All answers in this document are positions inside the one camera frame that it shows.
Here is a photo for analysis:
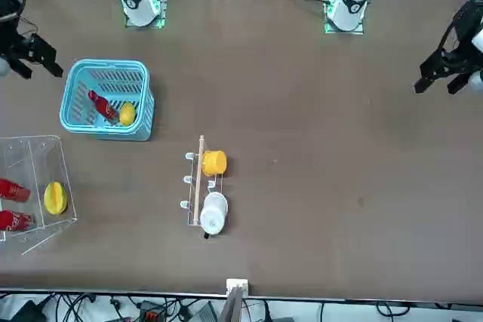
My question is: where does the black orange power adapter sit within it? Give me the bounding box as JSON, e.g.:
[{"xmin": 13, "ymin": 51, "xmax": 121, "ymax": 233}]
[{"xmin": 137, "ymin": 301, "xmax": 167, "ymax": 322}]

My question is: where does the grey power adapter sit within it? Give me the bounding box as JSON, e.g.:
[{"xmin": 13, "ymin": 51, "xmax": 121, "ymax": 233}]
[{"xmin": 188, "ymin": 301, "xmax": 218, "ymax": 322}]

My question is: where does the wire cup rack wooden rod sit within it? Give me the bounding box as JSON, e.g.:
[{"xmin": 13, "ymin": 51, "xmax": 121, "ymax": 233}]
[{"xmin": 179, "ymin": 134, "xmax": 229, "ymax": 228}]

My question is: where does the white table edge bracket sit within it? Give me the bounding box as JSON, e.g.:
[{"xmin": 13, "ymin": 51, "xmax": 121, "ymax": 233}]
[{"xmin": 226, "ymin": 278, "xmax": 250, "ymax": 296}]

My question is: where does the clear acrylic rack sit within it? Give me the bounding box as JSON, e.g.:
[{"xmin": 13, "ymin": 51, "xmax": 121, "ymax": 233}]
[{"xmin": 0, "ymin": 133, "xmax": 79, "ymax": 256}]

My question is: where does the red drink bottle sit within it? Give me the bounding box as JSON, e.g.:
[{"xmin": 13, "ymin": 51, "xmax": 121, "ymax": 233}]
[
  {"xmin": 88, "ymin": 90, "xmax": 118, "ymax": 124},
  {"xmin": 0, "ymin": 178, "xmax": 32, "ymax": 203},
  {"xmin": 0, "ymin": 210, "xmax": 35, "ymax": 232}
]

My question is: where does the yellow lemon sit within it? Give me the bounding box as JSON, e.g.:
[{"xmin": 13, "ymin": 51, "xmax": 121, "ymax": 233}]
[{"xmin": 118, "ymin": 101, "xmax": 137, "ymax": 126}]

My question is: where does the yellow cup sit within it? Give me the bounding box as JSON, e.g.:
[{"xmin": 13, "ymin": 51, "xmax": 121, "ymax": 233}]
[{"xmin": 202, "ymin": 150, "xmax": 228, "ymax": 178}]

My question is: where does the yellow green star fruit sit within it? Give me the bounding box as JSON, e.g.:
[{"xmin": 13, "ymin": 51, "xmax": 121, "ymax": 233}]
[{"xmin": 43, "ymin": 182, "xmax": 69, "ymax": 216}]

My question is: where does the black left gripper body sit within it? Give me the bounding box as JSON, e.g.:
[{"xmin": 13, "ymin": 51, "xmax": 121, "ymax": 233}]
[{"xmin": 448, "ymin": 0, "xmax": 483, "ymax": 58}]

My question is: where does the white mug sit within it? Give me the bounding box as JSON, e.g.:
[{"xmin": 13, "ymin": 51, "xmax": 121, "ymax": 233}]
[{"xmin": 198, "ymin": 192, "xmax": 229, "ymax": 240}]

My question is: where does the blue plastic basket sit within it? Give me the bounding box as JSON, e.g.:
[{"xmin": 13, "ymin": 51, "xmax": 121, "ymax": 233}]
[{"xmin": 59, "ymin": 58, "xmax": 155, "ymax": 142}]

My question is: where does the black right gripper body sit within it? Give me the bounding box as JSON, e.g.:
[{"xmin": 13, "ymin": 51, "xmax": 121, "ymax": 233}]
[{"xmin": 0, "ymin": 0, "xmax": 28, "ymax": 60}]

